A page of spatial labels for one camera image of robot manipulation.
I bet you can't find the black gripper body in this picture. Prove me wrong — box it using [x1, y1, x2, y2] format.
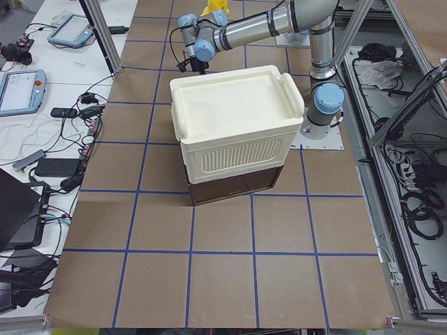
[183, 49, 209, 74]

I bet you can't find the dark brown wooden drawer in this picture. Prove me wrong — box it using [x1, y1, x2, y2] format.
[187, 165, 284, 206]

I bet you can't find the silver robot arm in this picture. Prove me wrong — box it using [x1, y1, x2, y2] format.
[177, 1, 344, 140]

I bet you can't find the yellow plush dinosaur toy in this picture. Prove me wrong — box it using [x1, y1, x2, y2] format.
[202, 0, 230, 15]

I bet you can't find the cream plastic storage box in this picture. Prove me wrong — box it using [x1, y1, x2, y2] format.
[170, 65, 305, 184]

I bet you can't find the upper blue teach pendant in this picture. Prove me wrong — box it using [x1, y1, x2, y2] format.
[47, 14, 94, 48]

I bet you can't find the blue teach pendant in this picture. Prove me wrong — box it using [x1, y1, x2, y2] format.
[1, 69, 47, 117]
[47, 14, 94, 48]

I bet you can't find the lower blue teach pendant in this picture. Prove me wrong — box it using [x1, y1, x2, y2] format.
[1, 69, 47, 117]

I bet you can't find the black power adapter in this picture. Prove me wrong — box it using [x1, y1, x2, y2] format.
[35, 158, 79, 177]

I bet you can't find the white crumpled cloth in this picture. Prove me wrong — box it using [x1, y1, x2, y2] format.
[359, 60, 403, 90]

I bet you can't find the black laptop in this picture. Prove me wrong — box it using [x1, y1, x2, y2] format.
[1, 170, 50, 251]

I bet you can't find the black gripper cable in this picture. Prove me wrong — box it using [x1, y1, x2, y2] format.
[169, 20, 200, 73]

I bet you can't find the aluminium frame post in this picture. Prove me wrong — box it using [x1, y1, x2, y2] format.
[79, 0, 122, 75]

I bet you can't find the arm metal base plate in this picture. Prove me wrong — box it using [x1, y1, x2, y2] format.
[291, 119, 344, 151]

